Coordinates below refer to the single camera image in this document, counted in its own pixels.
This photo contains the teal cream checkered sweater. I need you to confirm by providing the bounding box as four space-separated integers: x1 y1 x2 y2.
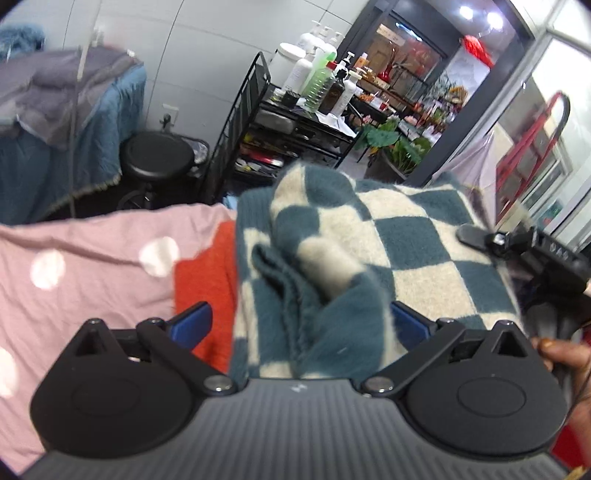
229 162 521 385

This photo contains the metal pole stand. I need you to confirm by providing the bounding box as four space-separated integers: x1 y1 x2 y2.
66 0 105 220

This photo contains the orange folded garment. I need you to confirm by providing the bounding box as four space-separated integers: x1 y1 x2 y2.
174 220 238 374

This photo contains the black wire shelf rack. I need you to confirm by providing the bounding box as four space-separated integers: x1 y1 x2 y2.
199 52 363 204

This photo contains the grey blue massage bed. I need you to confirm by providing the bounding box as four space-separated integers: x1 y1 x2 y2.
1 46 147 225

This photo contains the green bottle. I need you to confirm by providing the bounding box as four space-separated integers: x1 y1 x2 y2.
304 61 337 113

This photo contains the dark brown bottle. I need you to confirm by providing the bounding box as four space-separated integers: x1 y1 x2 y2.
318 69 348 115

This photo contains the black round stool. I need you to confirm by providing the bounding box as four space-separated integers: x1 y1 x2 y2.
117 131 195 210

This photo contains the pink polka dot bedsheet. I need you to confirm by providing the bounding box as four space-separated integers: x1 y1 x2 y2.
0 204 235 472

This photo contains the person's right hand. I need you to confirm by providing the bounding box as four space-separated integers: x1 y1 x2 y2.
531 337 590 450

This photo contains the red hand truck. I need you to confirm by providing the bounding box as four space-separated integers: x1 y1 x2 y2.
496 91 571 223

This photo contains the green potted plant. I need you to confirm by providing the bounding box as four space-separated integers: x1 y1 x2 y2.
358 119 432 184

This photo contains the wall power socket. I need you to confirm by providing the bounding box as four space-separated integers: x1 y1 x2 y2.
160 104 179 132

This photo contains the white pump bottle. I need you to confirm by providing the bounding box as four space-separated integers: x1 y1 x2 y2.
283 48 315 95

